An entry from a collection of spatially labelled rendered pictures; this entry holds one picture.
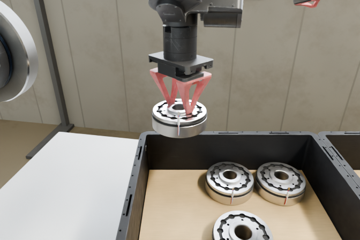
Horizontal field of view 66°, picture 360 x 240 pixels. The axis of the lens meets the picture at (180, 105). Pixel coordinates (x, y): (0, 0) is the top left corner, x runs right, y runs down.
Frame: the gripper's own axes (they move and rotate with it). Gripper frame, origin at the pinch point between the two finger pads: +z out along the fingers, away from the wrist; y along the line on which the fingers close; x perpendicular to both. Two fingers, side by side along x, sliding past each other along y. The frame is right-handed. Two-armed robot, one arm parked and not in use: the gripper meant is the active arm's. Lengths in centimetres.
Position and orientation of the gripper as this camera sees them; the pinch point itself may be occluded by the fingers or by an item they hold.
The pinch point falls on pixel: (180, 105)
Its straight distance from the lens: 51.9
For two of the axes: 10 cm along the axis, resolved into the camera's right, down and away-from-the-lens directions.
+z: 0.0, 9.1, 4.2
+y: -6.8, -3.1, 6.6
